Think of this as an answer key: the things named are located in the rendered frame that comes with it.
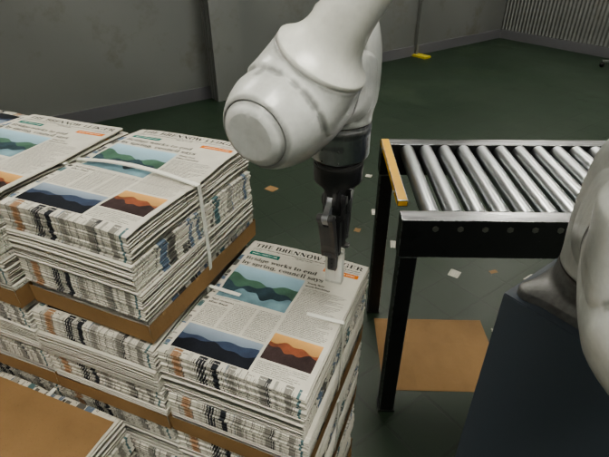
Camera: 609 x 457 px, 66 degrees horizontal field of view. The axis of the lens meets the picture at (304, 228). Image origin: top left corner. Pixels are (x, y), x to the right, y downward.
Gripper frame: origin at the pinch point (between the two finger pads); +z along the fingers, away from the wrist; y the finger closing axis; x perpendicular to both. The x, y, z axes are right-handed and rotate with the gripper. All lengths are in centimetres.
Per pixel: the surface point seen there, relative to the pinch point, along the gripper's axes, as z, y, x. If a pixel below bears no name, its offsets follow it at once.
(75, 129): -11, -13, -66
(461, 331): 96, -95, 28
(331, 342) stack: 13.2, 5.3, 1.5
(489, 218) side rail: 16, -54, 26
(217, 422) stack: 28.0, 18.5, -15.9
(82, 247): -5.2, 16.9, -38.0
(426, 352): 96, -78, 16
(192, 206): -6.2, 0.4, -27.4
